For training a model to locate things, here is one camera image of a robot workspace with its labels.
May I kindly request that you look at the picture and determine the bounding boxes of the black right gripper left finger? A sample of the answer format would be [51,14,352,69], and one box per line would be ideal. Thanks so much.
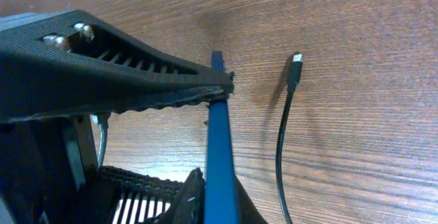
[1,10,234,123]

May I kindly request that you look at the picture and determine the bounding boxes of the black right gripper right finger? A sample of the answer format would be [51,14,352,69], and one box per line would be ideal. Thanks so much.
[78,165,265,224]

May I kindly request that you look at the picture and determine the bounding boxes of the blue Galaxy smartphone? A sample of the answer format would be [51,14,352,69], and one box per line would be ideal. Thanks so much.
[203,50,240,224]

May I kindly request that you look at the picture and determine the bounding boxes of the black USB charging cable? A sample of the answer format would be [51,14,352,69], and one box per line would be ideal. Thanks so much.
[275,53,304,224]

